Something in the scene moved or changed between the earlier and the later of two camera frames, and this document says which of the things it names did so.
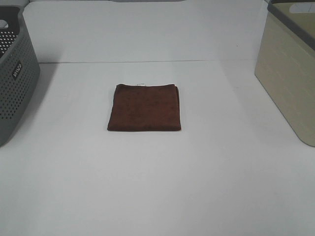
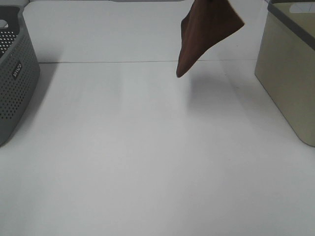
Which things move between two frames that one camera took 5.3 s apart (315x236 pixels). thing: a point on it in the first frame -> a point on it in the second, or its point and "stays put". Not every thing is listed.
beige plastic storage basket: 285,63 stays put
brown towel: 145,108 -> 208,21
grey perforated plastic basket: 19,70 stays put
